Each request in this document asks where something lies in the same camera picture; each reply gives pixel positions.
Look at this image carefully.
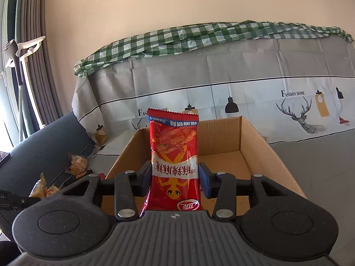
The white puffed snack pack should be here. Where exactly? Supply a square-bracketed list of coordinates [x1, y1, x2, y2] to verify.
[30, 172, 59, 199]

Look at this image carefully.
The red snack bag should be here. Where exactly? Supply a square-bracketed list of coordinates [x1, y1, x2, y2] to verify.
[141, 109, 202, 213]

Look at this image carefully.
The clear bag of crackers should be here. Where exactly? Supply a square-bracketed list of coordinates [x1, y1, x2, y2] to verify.
[66, 154, 89, 176]

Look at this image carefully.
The dark chocolate biscuit pack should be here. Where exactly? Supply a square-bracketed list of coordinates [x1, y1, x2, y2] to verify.
[59, 169, 93, 190]

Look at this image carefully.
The brown cardboard box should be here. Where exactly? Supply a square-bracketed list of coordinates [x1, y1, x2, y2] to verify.
[108, 117, 303, 214]

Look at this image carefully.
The blue sofa cushion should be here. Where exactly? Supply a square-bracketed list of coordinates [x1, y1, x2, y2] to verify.
[1, 113, 95, 197]

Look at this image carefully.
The grey printed sofa cover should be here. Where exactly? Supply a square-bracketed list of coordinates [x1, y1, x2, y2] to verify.
[71, 34, 355, 266]

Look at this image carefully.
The green checkered cloth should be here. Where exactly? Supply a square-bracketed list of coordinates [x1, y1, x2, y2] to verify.
[74, 20, 354, 78]

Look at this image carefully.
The white floor stand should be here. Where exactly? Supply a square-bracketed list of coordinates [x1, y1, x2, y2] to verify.
[2, 36, 46, 143]

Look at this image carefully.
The grey curtain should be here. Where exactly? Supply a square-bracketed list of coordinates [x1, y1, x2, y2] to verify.
[1, 0, 63, 143]

